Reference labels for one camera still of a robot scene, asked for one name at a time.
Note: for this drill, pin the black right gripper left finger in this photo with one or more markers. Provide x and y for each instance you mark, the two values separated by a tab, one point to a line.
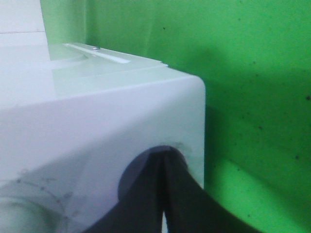
140	210

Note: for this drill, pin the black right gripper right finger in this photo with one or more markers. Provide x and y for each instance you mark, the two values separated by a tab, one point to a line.
189	208

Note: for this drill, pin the round door release button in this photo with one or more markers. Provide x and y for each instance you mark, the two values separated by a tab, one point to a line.
136	166

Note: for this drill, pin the white microwave oven body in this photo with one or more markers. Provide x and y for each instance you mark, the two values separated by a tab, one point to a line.
73	116

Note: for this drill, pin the lower white dial knob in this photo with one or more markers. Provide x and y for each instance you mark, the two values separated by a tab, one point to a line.
29	211

